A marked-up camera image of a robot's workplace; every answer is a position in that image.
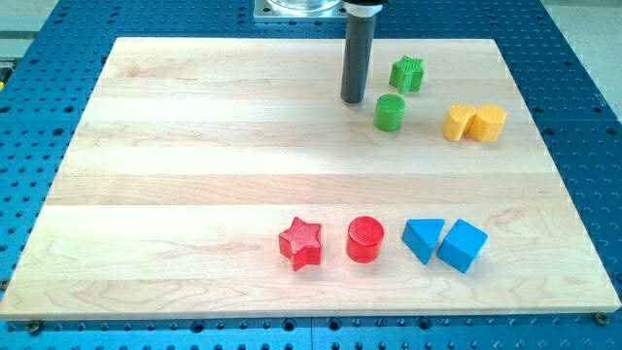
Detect green cylinder block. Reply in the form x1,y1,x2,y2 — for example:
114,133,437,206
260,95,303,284
373,93,405,132

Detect red star block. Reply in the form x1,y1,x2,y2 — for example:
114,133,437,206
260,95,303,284
279,217,322,271

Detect red cylinder block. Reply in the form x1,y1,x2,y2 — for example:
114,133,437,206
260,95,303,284
346,216,384,263

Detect light wooden board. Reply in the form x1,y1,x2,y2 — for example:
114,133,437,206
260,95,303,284
1,38,620,321

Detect blue triangle block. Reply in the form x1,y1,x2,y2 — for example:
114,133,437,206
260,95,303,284
401,218,445,264

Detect green star block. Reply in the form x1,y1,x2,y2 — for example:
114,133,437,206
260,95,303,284
389,55,425,93

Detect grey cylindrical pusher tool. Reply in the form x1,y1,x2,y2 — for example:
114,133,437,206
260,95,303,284
340,0,384,104

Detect blue cube block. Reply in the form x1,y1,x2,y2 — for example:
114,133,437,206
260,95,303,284
436,219,489,273

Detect yellow hexagon block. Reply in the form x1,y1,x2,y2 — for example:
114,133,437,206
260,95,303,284
468,104,507,142

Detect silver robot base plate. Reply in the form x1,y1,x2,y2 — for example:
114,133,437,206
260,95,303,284
252,0,347,19

